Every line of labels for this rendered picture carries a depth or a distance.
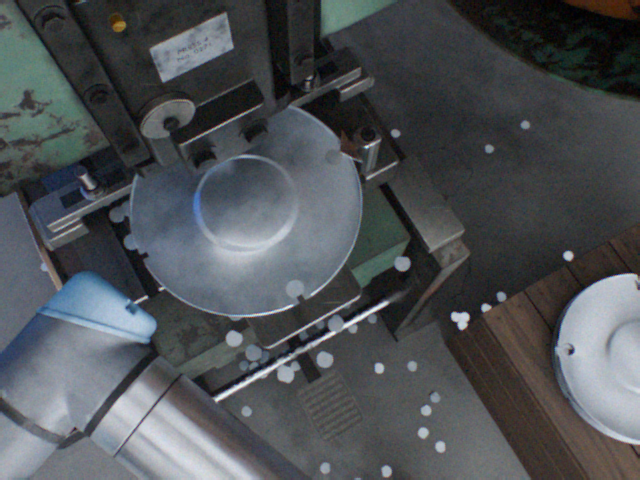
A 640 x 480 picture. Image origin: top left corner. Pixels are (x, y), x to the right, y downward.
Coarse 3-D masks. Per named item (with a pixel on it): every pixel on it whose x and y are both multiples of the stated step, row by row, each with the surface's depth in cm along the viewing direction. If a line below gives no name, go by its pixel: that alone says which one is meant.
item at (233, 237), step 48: (288, 144) 86; (336, 144) 86; (144, 192) 84; (192, 192) 84; (240, 192) 83; (288, 192) 83; (336, 192) 84; (144, 240) 82; (192, 240) 82; (240, 240) 81; (288, 240) 82; (336, 240) 82; (192, 288) 80; (240, 288) 80
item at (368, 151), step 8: (368, 128) 84; (360, 136) 84; (368, 136) 84; (376, 136) 85; (360, 144) 84; (368, 144) 84; (376, 144) 85; (360, 152) 86; (368, 152) 86; (376, 152) 88; (368, 160) 89; (360, 168) 91; (368, 168) 92
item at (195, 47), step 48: (96, 0) 47; (144, 0) 50; (192, 0) 52; (240, 0) 55; (96, 48) 52; (144, 48) 54; (192, 48) 57; (240, 48) 61; (144, 96) 60; (192, 96) 64; (240, 96) 66; (192, 144) 66; (240, 144) 71
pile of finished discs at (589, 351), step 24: (600, 288) 120; (624, 288) 120; (576, 312) 119; (600, 312) 119; (624, 312) 119; (576, 336) 117; (600, 336) 117; (624, 336) 117; (552, 360) 119; (576, 360) 116; (600, 360) 116; (624, 360) 116; (576, 384) 115; (600, 384) 115; (624, 384) 115; (576, 408) 116; (600, 408) 114; (624, 408) 114; (624, 432) 113
